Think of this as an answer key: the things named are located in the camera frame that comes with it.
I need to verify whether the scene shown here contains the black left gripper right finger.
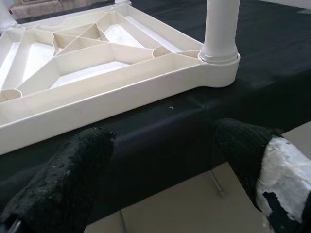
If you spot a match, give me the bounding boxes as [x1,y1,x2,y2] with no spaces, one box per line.
[211,118,311,233]

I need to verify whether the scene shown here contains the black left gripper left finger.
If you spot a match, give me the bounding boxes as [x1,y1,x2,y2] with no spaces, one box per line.
[0,127,117,233]

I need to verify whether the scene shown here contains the metal folding table legs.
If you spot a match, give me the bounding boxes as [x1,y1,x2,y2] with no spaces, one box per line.
[210,169,225,198]

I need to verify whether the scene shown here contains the black table cloth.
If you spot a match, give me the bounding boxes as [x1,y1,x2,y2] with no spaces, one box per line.
[0,0,311,224]

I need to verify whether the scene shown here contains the white plastic table top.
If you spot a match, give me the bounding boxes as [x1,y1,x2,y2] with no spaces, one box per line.
[0,3,241,156]

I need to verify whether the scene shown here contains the beige cloth covered bench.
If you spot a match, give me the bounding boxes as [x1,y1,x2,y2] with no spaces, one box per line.
[9,0,117,20]

